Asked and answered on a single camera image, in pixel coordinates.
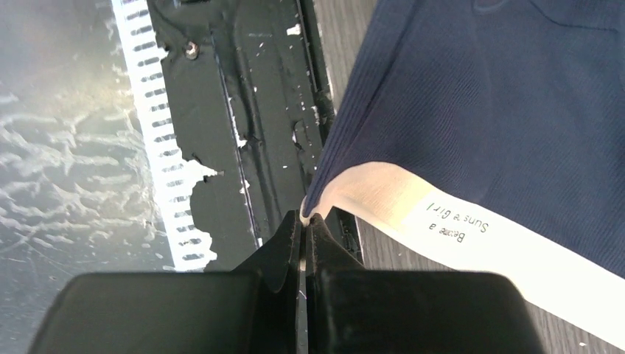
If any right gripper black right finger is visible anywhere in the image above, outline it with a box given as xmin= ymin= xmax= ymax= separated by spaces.
xmin=305 ymin=215 xmax=544 ymax=353

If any navy underwear cream waistband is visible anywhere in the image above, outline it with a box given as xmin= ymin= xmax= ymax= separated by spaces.
xmin=301 ymin=1 xmax=624 ymax=348

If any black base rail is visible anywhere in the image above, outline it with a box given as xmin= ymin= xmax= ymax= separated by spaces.
xmin=147 ymin=1 xmax=335 ymax=270

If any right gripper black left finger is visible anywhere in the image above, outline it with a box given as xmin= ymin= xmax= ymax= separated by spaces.
xmin=29 ymin=211 xmax=301 ymax=353

